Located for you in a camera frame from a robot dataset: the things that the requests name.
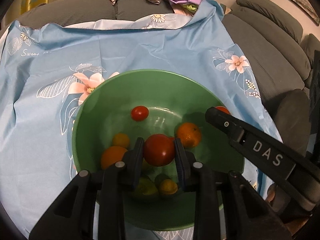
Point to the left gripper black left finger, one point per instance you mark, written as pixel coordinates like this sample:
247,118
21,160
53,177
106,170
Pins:
71,214

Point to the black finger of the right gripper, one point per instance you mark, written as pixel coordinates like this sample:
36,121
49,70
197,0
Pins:
255,145

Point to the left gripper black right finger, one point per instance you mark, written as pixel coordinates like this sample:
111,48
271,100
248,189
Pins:
247,215

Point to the small tan round fruit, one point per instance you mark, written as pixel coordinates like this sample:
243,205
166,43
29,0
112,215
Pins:
168,187

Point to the orange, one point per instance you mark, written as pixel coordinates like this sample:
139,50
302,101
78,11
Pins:
112,155
189,134

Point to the oval green fruit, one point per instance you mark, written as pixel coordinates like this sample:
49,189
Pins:
146,187

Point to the red cherry tomato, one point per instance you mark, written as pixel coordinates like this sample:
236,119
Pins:
159,150
139,113

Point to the round green fruit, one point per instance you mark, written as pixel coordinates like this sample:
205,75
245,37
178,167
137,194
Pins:
159,178

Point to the grey sofa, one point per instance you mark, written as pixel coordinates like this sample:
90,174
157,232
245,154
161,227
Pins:
283,68

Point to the green plastic bowl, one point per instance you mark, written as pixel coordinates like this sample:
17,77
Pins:
171,100

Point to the light blue floral cloth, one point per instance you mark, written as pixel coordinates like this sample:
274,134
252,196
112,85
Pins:
46,70

